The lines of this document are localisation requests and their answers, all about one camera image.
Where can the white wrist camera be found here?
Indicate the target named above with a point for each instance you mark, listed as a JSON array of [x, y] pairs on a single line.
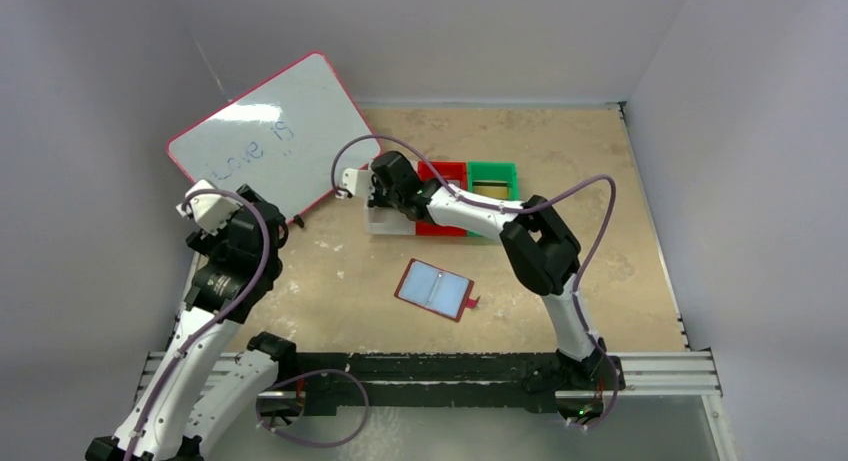
[[355, 183], [207, 207]]

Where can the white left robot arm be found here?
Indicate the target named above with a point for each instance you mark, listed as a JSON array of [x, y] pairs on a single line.
[[173, 419]]

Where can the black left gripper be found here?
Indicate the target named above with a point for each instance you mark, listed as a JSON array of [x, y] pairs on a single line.
[[266, 219]]

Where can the pink framed whiteboard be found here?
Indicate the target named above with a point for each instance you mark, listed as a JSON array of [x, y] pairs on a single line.
[[286, 138]]

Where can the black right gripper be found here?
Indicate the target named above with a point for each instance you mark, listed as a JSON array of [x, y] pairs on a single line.
[[376, 189]]

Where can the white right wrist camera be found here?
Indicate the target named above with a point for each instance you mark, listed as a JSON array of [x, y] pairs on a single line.
[[355, 183]]

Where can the green plastic bin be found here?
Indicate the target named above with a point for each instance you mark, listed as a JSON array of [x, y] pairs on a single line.
[[479, 170]]

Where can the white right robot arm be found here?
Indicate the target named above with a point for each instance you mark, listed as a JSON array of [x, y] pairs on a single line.
[[541, 249]]

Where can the red leather card holder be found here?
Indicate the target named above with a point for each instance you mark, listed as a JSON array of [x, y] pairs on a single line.
[[436, 290]]

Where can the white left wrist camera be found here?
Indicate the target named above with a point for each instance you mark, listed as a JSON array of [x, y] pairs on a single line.
[[207, 207]]

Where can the white plastic bin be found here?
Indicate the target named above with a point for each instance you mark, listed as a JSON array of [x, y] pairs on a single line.
[[381, 218]]

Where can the red plastic bin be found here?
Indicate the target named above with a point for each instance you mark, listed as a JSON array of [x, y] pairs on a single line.
[[448, 169]]

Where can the gold card in bin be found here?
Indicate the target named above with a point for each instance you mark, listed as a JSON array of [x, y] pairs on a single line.
[[492, 188]]

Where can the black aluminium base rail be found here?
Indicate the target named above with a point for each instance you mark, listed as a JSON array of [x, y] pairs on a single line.
[[321, 382]]

